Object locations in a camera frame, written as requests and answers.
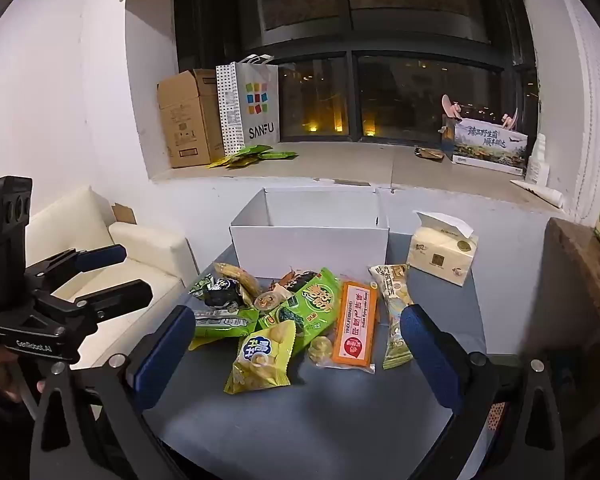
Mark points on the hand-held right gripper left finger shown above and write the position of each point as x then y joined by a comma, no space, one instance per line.
165,355

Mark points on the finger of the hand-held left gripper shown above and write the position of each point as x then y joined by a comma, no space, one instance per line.
125,292
100,256

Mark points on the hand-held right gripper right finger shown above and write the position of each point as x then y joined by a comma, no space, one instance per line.
430,355

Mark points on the pale long snack packet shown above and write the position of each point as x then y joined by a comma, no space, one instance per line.
397,310

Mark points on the orange snack packet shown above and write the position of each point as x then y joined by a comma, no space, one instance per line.
355,330

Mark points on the black and yellow chip bag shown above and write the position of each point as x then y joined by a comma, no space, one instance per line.
220,292

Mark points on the yellow-green chip bag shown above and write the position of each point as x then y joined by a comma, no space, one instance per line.
262,360

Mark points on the white cardboard box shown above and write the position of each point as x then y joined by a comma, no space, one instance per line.
305,250

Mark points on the cream sofa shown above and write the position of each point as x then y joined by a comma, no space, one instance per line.
145,255

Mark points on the cardboard scrap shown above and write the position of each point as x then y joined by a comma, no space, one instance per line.
122,212

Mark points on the long green snack packet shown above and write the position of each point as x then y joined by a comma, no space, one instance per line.
220,322

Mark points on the small green snack packet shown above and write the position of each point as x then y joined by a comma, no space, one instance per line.
200,287

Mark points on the pale yellow tissue pack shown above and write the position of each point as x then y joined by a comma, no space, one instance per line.
440,255

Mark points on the brown snack packet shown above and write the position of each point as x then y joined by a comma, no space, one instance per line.
242,282

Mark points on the small round yellow snack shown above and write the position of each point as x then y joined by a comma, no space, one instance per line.
321,349

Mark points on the small round snack packet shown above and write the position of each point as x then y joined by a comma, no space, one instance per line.
267,300

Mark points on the large green snack bag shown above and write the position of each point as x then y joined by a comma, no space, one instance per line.
315,305

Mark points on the dark snack packet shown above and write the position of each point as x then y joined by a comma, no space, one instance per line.
297,280

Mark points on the brown cardboard box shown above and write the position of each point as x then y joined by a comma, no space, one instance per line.
185,115

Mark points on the dark wooden side table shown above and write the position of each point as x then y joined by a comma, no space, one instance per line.
580,265

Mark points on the pile of green sachets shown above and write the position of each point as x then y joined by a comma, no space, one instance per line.
245,155

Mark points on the white folded paper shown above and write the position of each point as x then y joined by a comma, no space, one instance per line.
537,191

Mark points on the brown wrapper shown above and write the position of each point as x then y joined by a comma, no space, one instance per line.
428,153

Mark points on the white dotted shopping bag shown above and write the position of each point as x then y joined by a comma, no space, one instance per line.
250,110

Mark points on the landscape printed gift box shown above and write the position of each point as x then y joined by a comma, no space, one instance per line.
485,145

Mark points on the pink figurine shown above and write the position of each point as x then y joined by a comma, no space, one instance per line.
452,106
509,120

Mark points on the dark framed window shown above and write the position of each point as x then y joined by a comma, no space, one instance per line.
380,25

